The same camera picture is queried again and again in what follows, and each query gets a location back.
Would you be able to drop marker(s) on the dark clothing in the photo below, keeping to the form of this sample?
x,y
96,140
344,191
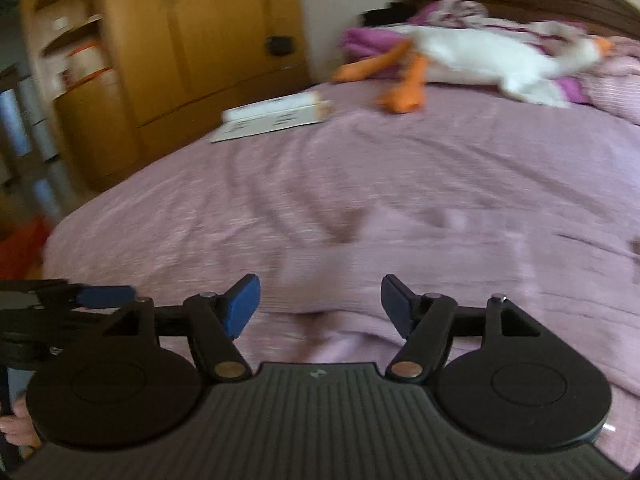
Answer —
x,y
390,15

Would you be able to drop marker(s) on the pink pillow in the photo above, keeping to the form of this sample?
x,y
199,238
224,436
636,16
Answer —
x,y
620,85

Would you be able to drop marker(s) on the wooden wardrobe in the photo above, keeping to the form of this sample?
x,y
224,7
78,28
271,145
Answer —
x,y
200,35

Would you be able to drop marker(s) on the white paper sheet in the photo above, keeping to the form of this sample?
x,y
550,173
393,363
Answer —
x,y
250,131

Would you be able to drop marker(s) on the purple white patterned blanket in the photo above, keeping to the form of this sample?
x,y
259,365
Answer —
x,y
450,12

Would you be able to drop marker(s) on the white goose plush toy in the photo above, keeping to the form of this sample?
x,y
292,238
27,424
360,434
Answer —
x,y
475,60

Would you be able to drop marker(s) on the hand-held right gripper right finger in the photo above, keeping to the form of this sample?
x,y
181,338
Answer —
x,y
397,305

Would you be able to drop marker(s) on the white long box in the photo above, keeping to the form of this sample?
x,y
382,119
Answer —
x,y
275,105

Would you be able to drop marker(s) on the red cloth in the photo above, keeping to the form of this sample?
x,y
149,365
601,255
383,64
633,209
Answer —
x,y
20,250

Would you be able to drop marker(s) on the small black bag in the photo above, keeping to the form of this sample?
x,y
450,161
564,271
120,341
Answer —
x,y
280,45

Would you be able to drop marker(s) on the white orange storage bag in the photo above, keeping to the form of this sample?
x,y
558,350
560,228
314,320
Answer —
x,y
90,67

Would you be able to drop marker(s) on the magenta blanket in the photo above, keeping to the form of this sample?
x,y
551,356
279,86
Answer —
x,y
362,42

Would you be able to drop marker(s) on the pink knit cardigan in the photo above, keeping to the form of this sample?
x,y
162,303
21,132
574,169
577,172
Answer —
x,y
400,270

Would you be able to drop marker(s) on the person's left hand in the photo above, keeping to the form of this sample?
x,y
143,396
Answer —
x,y
22,430

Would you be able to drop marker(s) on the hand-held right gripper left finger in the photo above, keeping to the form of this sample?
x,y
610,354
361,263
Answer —
x,y
242,305

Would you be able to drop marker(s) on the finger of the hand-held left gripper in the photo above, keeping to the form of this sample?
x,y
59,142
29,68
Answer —
x,y
107,296

